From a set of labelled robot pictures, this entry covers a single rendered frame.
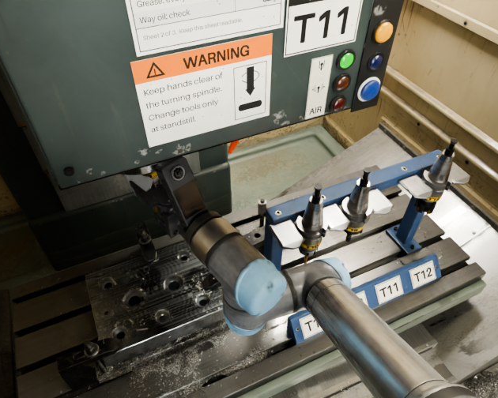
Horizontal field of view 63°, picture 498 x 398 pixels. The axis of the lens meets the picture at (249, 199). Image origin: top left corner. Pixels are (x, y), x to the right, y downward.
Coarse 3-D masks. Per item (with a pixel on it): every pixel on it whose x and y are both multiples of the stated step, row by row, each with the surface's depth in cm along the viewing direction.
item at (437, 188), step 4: (424, 172) 94; (424, 176) 93; (424, 180) 92; (428, 180) 92; (448, 180) 92; (452, 180) 92; (428, 184) 92; (432, 184) 91; (436, 184) 91; (440, 184) 91; (444, 184) 92; (448, 184) 92; (432, 188) 92; (436, 188) 91; (440, 188) 91; (444, 188) 91; (448, 188) 93; (432, 192) 92; (436, 192) 92; (440, 192) 92
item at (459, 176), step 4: (452, 164) 97; (456, 164) 97; (452, 168) 96; (456, 168) 96; (460, 168) 96; (452, 172) 95; (456, 172) 95; (460, 172) 95; (464, 172) 95; (452, 176) 94; (456, 176) 94; (460, 176) 94; (464, 176) 94; (468, 176) 94; (456, 180) 93; (460, 180) 93; (464, 180) 93; (468, 180) 93
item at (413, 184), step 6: (414, 174) 95; (402, 180) 93; (408, 180) 93; (414, 180) 93; (420, 180) 93; (402, 186) 92; (408, 186) 92; (414, 186) 92; (420, 186) 92; (426, 186) 92; (414, 192) 90; (420, 192) 90; (426, 192) 90; (420, 198) 90; (426, 198) 90
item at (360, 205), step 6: (360, 186) 81; (366, 186) 81; (354, 192) 83; (360, 192) 81; (366, 192) 81; (354, 198) 83; (360, 198) 82; (366, 198) 83; (348, 204) 85; (354, 204) 84; (360, 204) 83; (366, 204) 84; (354, 210) 84; (360, 210) 84; (366, 210) 85
